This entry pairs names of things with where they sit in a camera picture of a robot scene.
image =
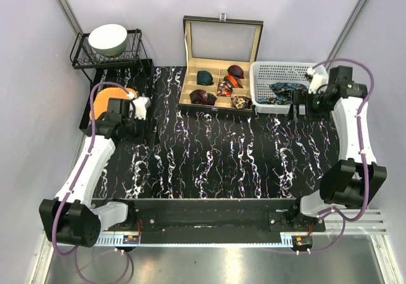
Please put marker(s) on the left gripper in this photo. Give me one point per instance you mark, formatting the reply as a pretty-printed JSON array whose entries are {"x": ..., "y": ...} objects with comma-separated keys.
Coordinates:
[{"x": 140, "y": 137}]

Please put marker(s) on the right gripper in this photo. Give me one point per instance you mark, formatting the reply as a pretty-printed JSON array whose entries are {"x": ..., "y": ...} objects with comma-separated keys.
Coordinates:
[{"x": 299, "y": 97}]

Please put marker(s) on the blue patterned necktie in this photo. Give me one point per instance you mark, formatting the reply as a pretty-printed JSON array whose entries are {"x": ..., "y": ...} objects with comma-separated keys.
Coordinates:
[{"x": 279, "y": 93}]

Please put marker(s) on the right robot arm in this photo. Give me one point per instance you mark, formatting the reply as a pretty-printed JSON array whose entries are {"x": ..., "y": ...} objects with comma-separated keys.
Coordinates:
[{"x": 348, "y": 187}]

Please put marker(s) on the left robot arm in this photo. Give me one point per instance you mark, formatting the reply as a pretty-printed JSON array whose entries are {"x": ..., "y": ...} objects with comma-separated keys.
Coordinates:
[{"x": 69, "y": 218}]

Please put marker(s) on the white plastic basket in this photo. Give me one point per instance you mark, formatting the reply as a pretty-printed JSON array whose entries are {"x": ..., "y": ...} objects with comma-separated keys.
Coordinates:
[{"x": 265, "y": 74}]

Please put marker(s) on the beige floral rolled tie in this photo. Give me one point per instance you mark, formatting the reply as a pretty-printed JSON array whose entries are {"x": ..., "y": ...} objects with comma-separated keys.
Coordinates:
[{"x": 241, "y": 102}]

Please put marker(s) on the black tray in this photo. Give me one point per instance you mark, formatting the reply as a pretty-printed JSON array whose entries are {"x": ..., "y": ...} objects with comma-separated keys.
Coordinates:
[{"x": 123, "y": 81}]

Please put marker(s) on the orange striped rolled tie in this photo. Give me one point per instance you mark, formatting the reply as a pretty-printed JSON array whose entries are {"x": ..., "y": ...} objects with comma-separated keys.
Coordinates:
[{"x": 232, "y": 81}]

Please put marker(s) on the red floral rolled tie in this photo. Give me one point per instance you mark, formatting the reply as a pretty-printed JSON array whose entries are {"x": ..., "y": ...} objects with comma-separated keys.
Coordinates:
[{"x": 224, "y": 90}]

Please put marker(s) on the maroon striped rolled tie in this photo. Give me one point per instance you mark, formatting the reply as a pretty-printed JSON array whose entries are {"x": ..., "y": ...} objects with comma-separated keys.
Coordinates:
[{"x": 236, "y": 71}]

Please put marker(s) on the dark red rolled tie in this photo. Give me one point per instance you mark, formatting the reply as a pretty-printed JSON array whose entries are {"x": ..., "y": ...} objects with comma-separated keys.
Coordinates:
[{"x": 202, "y": 97}]

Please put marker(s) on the dark green rolled tie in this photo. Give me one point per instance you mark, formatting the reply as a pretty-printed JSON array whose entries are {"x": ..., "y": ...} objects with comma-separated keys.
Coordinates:
[{"x": 204, "y": 78}]

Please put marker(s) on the white green bowl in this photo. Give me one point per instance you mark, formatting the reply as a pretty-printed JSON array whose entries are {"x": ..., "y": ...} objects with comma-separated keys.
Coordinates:
[{"x": 108, "y": 40}]

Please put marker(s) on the black tie storage box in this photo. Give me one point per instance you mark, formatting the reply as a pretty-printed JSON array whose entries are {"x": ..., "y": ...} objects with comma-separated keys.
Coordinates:
[{"x": 214, "y": 44}]

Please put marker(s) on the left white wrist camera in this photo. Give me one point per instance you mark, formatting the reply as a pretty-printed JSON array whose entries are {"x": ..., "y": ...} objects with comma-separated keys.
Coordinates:
[{"x": 139, "y": 106}]

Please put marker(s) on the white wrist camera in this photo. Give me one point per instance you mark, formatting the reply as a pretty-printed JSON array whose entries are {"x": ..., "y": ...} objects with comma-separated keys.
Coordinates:
[
  {"x": 318, "y": 78},
  {"x": 139, "y": 106}
]

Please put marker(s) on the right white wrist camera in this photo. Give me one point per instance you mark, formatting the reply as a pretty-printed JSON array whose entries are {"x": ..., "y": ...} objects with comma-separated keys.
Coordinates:
[{"x": 318, "y": 78}]

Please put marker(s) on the black wire dish rack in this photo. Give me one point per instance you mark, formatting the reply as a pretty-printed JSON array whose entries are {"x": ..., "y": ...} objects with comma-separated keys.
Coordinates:
[{"x": 92, "y": 52}]

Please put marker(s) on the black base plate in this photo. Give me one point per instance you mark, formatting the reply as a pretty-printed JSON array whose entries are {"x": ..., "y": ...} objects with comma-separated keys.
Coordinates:
[{"x": 215, "y": 222}]

